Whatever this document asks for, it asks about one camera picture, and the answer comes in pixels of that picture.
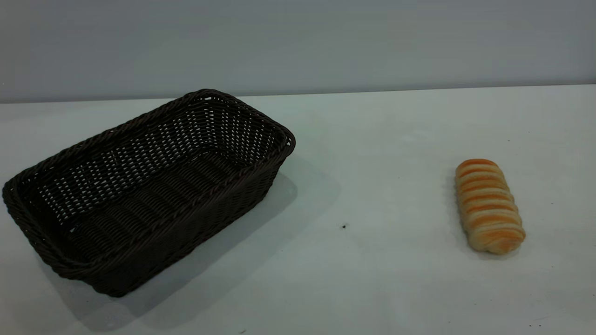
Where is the striped golden bread roll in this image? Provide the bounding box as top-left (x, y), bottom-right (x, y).
top-left (454, 158), bottom-right (527, 255)

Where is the dark brown wicker basket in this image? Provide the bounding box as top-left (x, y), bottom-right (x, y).
top-left (2, 88), bottom-right (297, 298)

